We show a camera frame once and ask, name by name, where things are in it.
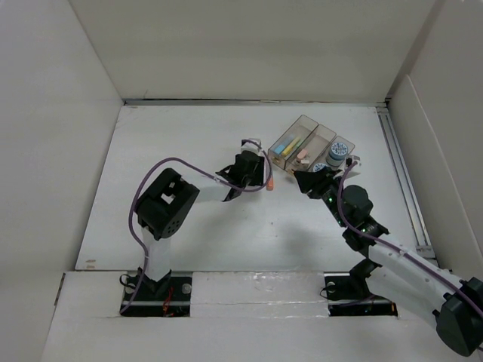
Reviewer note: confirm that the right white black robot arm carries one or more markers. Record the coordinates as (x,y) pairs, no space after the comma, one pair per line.
(448,303)

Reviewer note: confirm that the blue highlighter marker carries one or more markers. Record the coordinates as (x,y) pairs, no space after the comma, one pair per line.
(280,148)

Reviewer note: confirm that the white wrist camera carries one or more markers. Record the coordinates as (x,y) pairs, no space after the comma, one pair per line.
(351,165)
(252,145)

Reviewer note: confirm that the pink eraser clip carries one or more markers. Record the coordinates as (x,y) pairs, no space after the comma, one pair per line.
(302,157)

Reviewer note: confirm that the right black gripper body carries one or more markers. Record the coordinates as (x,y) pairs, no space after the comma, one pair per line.
(328,193)

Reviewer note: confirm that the clear three-compartment organizer tray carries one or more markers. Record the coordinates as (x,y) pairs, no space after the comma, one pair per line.
(314,137)

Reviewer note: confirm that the aluminium rail right edge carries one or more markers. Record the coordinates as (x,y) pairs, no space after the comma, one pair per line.
(423,244)

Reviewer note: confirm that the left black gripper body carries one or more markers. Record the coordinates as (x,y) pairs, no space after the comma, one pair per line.
(255,179)

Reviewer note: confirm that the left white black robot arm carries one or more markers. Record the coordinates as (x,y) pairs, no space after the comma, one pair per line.
(162,208)

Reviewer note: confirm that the yellow highlighter marker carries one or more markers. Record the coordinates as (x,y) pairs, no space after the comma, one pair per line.
(290,146)

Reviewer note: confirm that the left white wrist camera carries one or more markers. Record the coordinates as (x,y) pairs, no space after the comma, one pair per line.
(252,145)

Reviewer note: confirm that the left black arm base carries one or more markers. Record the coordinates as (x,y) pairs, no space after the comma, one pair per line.
(169,299)

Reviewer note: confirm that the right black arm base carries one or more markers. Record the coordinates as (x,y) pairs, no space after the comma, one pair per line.
(346,300)

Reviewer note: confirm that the orange highlighter marker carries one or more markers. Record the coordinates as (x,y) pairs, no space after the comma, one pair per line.
(270,184)

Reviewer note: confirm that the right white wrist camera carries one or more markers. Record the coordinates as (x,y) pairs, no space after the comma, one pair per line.
(351,165)

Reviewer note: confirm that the blue tape roll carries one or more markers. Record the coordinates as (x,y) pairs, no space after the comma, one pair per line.
(318,166)
(337,153)

